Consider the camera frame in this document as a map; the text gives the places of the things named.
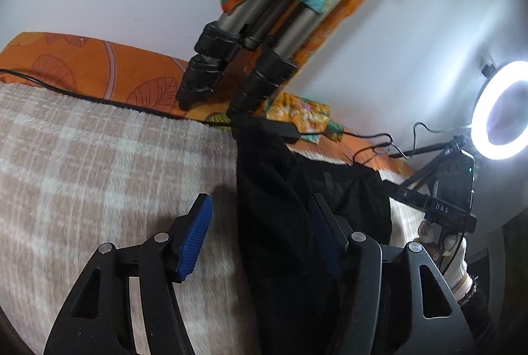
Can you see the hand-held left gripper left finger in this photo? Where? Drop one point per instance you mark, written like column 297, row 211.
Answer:
column 194, row 243

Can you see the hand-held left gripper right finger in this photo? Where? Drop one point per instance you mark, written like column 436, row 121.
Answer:
column 326, row 243

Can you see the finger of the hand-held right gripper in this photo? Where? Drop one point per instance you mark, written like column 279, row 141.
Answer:
column 412, row 197

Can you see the black t-shirt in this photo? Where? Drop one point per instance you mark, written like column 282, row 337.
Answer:
column 280, row 214

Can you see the person's right forearm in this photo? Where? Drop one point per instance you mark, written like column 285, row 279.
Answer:
column 478, row 313

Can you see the person's right hand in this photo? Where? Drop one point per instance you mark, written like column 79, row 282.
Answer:
column 458, row 260

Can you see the beige checked blanket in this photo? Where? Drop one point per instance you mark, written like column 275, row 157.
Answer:
column 103, row 173

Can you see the folded silver tripod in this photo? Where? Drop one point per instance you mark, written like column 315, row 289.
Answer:
column 268, row 70

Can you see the orange leaf-print bedsheet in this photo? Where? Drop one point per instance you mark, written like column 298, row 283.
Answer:
column 82, row 62

